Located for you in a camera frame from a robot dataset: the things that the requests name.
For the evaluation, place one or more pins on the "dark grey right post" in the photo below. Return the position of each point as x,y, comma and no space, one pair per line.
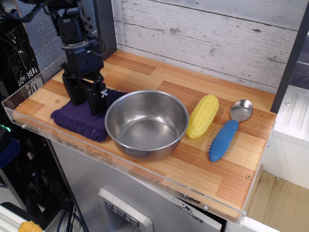
292,61

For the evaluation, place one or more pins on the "clear acrylic table guard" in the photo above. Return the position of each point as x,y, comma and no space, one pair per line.
223,187

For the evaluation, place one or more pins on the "blue fabric bag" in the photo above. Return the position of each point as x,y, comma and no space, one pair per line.
9,153

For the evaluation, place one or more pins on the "stainless steel pot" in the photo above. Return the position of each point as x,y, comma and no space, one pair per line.
146,125

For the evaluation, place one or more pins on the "white ridged side block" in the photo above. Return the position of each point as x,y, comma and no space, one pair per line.
287,153

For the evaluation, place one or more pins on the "blue handled metal spoon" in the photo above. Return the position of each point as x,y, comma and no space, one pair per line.
240,111

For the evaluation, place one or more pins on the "dark grey post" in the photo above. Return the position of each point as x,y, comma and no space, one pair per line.
292,61
105,26

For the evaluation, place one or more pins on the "yellow plastic corn cob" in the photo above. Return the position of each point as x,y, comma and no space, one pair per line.
202,116

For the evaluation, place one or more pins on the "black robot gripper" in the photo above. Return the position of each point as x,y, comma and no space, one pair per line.
84,61

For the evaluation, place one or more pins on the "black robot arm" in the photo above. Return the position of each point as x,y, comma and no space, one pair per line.
71,22

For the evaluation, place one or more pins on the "silver cabinet with buttons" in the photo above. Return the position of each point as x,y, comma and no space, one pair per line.
86,176

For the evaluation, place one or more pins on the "dark grey left post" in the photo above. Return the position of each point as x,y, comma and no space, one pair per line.
105,26

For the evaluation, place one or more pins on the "black perforated crate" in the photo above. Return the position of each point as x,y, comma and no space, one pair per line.
18,63

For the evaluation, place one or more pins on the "purple knitted cloth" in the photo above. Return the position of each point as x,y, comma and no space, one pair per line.
80,120

